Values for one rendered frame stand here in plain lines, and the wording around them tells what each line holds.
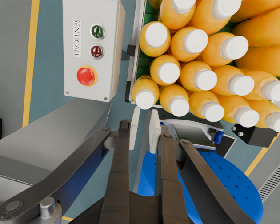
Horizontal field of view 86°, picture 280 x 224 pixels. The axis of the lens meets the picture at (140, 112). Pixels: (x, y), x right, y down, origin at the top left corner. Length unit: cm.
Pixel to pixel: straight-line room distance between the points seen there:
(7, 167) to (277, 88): 76
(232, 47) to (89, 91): 29
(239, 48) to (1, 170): 71
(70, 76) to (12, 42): 153
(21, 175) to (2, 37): 147
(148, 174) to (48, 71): 147
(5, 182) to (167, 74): 57
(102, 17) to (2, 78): 173
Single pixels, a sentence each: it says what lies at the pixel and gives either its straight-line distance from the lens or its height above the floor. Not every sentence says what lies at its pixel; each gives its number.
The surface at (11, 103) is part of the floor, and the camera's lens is 202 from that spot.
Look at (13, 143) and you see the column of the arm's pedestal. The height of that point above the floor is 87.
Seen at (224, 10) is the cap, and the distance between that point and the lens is 34.
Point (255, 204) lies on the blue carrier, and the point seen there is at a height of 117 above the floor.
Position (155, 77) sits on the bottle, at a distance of 34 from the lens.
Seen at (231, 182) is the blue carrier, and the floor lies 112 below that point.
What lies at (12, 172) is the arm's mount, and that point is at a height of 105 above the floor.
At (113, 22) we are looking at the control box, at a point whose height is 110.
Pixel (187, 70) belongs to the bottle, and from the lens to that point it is 36.
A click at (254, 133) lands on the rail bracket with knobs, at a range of 56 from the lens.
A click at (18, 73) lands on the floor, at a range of 187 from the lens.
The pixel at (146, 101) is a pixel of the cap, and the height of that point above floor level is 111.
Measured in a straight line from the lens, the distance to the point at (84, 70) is 33.
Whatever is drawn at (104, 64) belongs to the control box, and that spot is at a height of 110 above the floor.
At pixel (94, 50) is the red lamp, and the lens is 32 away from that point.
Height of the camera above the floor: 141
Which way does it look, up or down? 70 degrees down
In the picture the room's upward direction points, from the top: 172 degrees counter-clockwise
